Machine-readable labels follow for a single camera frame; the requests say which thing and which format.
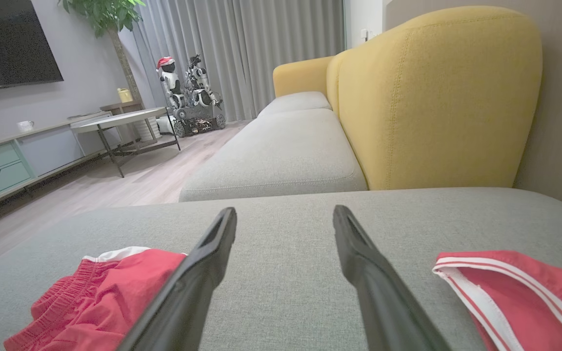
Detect grey top metal leg table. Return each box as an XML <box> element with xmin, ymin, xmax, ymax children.
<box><xmin>70</xmin><ymin>107</ymin><xmax>182</xmax><ymax>178</ymax></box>

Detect brown wooden side table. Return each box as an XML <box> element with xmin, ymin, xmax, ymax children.
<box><xmin>100</xmin><ymin>100</ymin><xmax>144</xmax><ymax>115</ymax></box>

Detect black flat screen television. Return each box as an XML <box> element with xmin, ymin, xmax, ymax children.
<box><xmin>0</xmin><ymin>0</ymin><xmax>64</xmax><ymax>92</ymax></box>

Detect white and black humanoid robot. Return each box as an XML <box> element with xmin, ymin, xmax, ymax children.
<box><xmin>183</xmin><ymin>54</ymin><xmax>223</xmax><ymax>108</ymax></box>

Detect long low media cabinet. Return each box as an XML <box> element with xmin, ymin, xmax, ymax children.
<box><xmin>0</xmin><ymin>113</ymin><xmax>125</xmax><ymax>217</ymax></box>

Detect small grey sofa seat cushion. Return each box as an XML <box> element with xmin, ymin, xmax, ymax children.
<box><xmin>257</xmin><ymin>91</ymin><xmax>333</xmax><ymax>118</ymax></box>

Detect red jersey with white stripes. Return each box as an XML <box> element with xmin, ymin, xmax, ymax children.
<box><xmin>432</xmin><ymin>251</ymin><xmax>562</xmax><ymax>351</ymax></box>

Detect yellow sofa armrest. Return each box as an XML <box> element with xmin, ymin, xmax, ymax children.
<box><xmin>273</xmin><ymin>56</ymin><xmax>335</xmax><ymax>98</ymax></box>

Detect large grey sofa chaise cushion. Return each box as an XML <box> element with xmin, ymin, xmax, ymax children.
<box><xmin>0</xmin><ymin>187</ymin><xmax>562</xmax><ymax>351</ymax></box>

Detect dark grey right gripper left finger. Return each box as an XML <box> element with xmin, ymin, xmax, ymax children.
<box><xmin>117</xmin><ymin>207</ymin><xmax>238</xmax><ymax>351</ymax></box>

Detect red shorts with white trim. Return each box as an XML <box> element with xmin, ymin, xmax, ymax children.
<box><xmin>3</xmin><ymin>246</ymin><xmax>188</xmax><ymax>351</ymax></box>

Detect potted green tree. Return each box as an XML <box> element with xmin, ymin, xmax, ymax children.
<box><xmin>57</xmin><ymin>0</ymin><xmax>146</xmax><ymax>103</ymax></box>

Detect grey pleated curtain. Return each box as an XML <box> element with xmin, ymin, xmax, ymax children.
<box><xmin>130</xmin><ymin>0</ymin><xmax>346</xmax><ymax>123</ymax></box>

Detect white ribbed stool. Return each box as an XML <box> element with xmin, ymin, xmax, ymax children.
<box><xmin>135</xmin><ymin>117</ymin><xmax>162</xmax><ymax>143</ymax></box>

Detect large yellow sofa backrest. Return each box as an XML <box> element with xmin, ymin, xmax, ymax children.
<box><xmin>337</xmin><ymin>6</ymin><xmax>543</xmax><ymax>191</ymax></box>

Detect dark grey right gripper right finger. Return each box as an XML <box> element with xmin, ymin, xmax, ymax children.
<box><xmin>332</xmin><ymin>205</ymin><xmax>453</xmax><ymax>351</ymax></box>

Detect small white box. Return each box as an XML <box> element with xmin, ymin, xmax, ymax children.
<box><xmin>156</xmin><ymin>116</ymin><xmax>177</xmax><ymax>136</ymax></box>

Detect wide grey sofa seat cushion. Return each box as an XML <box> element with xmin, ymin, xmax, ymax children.
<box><xmin>179</xmin><ymin>108</ymin><xmax>368</xmax><ymax>203</ymax></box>

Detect white robot with santa hat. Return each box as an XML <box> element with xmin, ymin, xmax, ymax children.
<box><xmin>156</xmin><ymin>57</ymin><xmax>186</xmax><ymax>110</ymax></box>

